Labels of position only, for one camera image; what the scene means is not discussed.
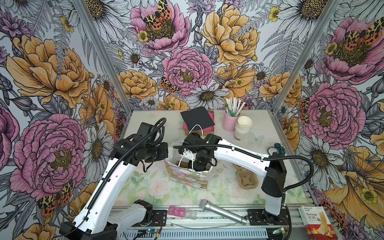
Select stack of white paper cups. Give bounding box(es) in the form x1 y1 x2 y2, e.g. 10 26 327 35
234 116 253 141

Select black napkin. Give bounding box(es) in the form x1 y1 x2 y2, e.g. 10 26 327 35
181 107 215 130

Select pink plastic tray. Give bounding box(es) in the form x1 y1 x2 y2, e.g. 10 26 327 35
168 206 197 220

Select brown pulp cup carrier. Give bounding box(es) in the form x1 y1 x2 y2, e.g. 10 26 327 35
234 164 259 190

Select stack of black lids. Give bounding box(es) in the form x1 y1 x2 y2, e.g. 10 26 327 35
183 133 204 146

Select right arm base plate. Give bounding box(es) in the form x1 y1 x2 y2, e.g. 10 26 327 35
247 209 288 226

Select pink napkins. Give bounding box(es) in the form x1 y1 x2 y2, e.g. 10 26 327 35
183 111 215 132

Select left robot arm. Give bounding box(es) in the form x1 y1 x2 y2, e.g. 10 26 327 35
57 118 168 240

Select white paper straws bundle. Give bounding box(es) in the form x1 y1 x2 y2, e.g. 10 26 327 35
225 97 246 117

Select silver microphone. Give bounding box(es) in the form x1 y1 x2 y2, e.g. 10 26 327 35
199 199 247 225

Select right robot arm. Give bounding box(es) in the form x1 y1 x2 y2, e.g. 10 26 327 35
173 134 315 225

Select teal alarm clock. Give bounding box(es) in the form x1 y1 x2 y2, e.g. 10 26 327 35
268 143 286 156

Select cardboard napkin box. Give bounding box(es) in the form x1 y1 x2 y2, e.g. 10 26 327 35
183 127 215 137

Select pastel patterned gift bag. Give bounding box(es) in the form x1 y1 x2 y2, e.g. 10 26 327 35
163 124 214 190

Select bandage box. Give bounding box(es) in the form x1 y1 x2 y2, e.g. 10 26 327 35
299 206 338 240

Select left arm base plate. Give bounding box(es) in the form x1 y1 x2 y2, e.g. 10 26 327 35
148 210 168 227

